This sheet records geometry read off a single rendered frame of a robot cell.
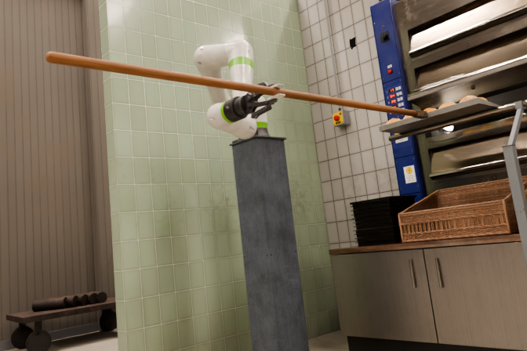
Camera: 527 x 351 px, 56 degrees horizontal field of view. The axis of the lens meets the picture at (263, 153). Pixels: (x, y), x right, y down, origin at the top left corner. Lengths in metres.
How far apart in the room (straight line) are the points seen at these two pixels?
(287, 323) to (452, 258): 0.84
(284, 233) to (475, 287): 0.92
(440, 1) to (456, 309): 1.80
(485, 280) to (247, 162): 1.24
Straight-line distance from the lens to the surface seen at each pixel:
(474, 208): 2.52
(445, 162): 3.14
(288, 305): 2.55
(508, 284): 2.45
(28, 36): 5.59
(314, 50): 3.88
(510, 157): 2.34
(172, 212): 2.88
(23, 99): 5.34
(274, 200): 2.53
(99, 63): 1.45
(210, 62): 2.38
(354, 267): 2.87
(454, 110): 2.52
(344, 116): 3.52
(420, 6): 3.39
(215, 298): 3.02
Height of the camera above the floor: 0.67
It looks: 10 degrees up
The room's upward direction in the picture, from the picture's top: 6 degrees counter-clockwise
